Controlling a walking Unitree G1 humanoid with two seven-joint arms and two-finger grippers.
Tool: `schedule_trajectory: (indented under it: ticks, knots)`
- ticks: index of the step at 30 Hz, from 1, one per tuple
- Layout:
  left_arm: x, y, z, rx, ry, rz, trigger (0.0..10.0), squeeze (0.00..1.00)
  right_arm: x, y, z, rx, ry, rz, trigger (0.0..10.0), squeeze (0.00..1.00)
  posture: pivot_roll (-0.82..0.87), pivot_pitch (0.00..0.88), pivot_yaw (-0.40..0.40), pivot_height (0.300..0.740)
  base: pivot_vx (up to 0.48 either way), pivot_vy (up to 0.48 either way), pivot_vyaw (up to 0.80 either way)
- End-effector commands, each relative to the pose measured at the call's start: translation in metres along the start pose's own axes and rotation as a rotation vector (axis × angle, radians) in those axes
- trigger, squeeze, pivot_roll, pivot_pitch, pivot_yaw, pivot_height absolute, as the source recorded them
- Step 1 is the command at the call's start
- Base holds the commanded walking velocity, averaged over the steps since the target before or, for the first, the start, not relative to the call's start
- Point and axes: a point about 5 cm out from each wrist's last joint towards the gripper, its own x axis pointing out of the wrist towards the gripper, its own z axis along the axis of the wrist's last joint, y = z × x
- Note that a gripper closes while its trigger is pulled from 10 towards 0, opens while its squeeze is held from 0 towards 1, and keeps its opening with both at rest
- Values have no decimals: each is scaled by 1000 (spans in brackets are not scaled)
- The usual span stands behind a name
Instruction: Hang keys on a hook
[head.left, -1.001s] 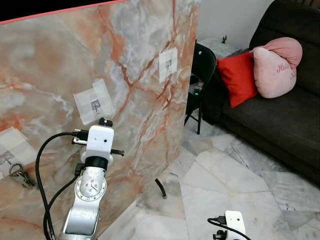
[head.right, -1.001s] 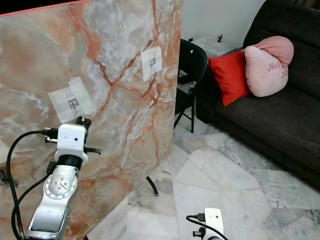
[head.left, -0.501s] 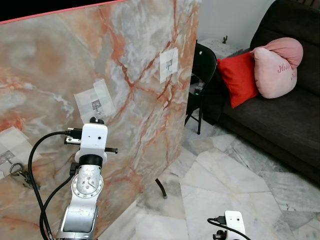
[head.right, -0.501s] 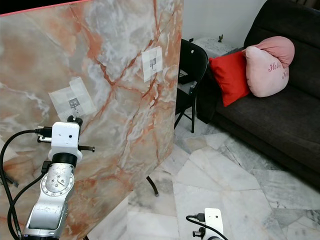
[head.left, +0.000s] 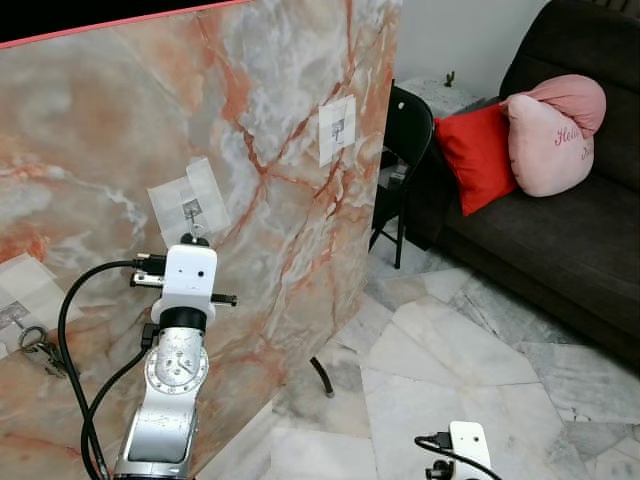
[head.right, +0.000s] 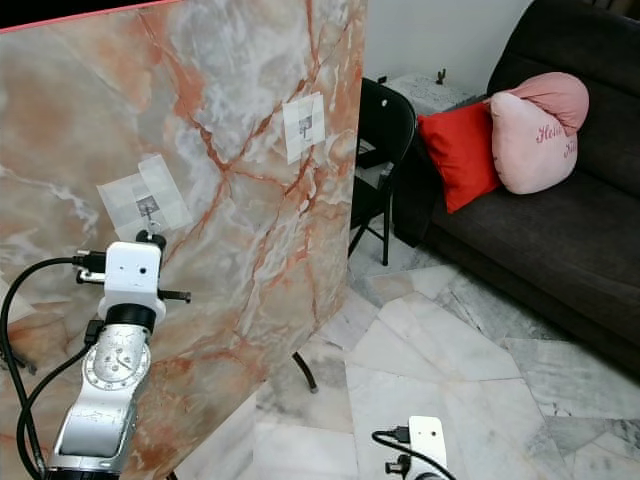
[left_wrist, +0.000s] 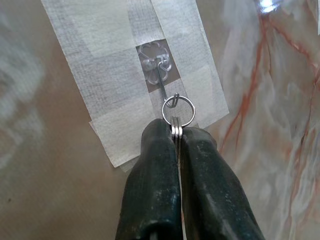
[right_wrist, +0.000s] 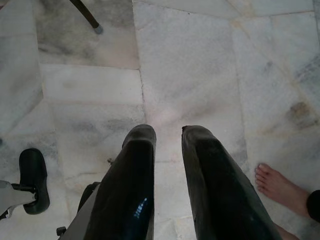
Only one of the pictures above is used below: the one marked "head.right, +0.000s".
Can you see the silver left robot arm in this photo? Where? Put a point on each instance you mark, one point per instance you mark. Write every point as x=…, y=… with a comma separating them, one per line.
x=100, y=400

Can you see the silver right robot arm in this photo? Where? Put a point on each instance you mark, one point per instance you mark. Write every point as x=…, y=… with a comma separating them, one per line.
x=390, y=437

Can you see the clear adhesive metal hook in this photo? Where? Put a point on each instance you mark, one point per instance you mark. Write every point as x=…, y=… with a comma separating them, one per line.
x=145, y=195
x=305, y=128

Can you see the marble board with red edge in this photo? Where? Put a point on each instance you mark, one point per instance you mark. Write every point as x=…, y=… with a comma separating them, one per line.
x=240, y=300

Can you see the black metal stand leg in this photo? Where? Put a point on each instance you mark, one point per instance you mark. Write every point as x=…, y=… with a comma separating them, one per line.
x=306, y=372

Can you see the black folding chair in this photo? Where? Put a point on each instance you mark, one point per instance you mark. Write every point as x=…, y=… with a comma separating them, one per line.
x=390, y=120

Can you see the dark brown sofa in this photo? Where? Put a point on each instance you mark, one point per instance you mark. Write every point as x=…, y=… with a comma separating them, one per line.
x=550, y=240

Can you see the red cushion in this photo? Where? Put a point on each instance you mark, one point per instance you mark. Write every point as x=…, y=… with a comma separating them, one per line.
x=460, y=155

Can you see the white side table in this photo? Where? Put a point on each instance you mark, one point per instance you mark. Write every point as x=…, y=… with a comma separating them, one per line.
x=435, y=93

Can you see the small dark figurine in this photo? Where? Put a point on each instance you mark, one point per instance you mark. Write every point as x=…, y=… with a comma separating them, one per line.
x=441, y=76

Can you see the pink plush cushion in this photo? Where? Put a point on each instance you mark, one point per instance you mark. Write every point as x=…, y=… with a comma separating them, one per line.
x=530, y=145

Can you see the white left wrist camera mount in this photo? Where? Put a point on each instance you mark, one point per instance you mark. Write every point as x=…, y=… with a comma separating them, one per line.
x=133, y=272

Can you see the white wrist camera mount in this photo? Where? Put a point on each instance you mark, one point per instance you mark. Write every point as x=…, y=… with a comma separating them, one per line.
x=427, y=440
x=133, y=272

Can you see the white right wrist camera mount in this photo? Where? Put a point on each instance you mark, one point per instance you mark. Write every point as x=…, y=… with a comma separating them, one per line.
x=427, y=440

